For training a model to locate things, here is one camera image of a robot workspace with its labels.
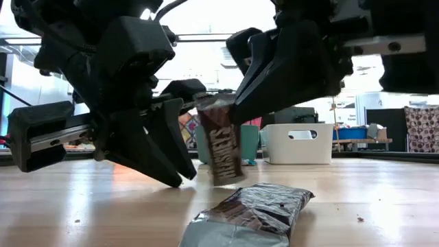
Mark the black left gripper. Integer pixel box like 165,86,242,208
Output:
7,78,208,189

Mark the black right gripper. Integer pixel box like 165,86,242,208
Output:
225,12,439,95

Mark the dark brown silver candy bar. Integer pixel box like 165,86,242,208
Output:
193,91,246,187
178,183,316,247

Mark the colourful patchwork quilt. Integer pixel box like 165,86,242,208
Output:
178,112,200,149

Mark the black screen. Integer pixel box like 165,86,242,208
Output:
262,106,319,125

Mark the white pillar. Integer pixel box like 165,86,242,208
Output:
355,93,387,126

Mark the black panel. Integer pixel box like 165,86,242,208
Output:
366,108,407,152

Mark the brown polka-dot curtain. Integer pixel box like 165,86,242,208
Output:
404,106,439,154

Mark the grey bag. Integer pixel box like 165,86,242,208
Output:
366,123,388,140

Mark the teal plastic basket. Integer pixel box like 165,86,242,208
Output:
194,124,261,164

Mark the blue storage bin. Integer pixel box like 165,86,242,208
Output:
332,127,368,141

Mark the wooden bench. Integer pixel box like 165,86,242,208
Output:
332,138,394,152

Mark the white plastic basket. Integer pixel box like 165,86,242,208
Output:
260,123,335,165

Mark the black aluminium table frame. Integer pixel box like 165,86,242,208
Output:
0,85,439,165

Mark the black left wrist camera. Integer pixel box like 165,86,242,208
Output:
97,15,177,82

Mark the black left camera cable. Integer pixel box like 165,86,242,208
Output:
153,0,189,21

